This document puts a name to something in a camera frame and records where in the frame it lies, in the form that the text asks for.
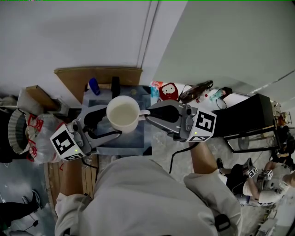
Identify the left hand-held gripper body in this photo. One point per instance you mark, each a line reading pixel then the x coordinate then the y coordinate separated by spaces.
pixel 65 143

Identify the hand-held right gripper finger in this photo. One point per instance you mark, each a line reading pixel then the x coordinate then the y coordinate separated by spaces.
pixel 166 124
pixel 168 104

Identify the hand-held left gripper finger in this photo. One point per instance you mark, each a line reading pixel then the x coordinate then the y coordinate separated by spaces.
pixel 92 117
pixel 101 140

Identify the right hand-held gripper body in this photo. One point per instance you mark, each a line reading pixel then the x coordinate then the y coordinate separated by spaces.
pixel 204 124

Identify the blue bottle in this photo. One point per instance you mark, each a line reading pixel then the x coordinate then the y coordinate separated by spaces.
pixel 94 86

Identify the white ceramic mug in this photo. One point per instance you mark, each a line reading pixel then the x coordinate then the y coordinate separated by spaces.
pixel 123 114

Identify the black cylindrical bottle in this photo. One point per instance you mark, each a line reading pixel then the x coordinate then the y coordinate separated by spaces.
pixel 115 85

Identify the person's right forearm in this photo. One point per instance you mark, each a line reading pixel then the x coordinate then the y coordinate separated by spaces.
pixel 202 159

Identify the person's left forearm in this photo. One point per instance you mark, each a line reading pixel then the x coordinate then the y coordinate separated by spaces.
pixel 71 177

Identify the red white cartoon bag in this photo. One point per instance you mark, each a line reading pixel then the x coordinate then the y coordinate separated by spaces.
pixel 168 91

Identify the clear plastic bag red print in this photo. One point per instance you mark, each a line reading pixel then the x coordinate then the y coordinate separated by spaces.
pixel 46 136

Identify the person's shoe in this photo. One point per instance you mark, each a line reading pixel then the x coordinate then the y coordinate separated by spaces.
pixel 113 159

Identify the clear water bottle red cap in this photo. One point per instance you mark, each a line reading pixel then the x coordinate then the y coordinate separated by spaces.
pixel 202 98

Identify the dark brown bag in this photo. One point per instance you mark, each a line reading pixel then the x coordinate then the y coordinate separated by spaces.
pixel 196 88

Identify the green clear bottle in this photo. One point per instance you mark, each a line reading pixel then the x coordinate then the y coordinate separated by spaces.
pixel 216 95

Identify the small clear round cap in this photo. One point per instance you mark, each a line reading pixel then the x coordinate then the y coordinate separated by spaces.
pixel 133 92

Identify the wooden slatted stand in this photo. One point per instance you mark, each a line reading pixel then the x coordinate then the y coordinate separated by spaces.
pixel 53 179

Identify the black charger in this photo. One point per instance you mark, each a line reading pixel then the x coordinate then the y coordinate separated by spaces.
pixel 226 91

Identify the brown cardboard sheet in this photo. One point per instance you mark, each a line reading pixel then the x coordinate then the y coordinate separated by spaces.
pixel 73 80

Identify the white low ledge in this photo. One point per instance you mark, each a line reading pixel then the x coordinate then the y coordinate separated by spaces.
pixel 237 100

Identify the black cabinet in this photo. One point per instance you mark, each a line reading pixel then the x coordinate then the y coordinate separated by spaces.
pixel 244 115

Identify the grey pleated bin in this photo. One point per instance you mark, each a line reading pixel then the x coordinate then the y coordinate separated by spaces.
pixel 16 131

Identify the long brown cardboard box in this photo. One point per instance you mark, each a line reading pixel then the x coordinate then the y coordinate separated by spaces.
pixel 41 96

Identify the black framed glass panel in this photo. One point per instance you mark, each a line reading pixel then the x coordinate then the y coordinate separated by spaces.
pixel 253 140

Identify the white flat box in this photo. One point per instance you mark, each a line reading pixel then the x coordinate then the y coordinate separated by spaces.
pixel 25 103

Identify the person's white shirt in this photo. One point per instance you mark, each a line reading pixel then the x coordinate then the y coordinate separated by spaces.
pixel 143 198

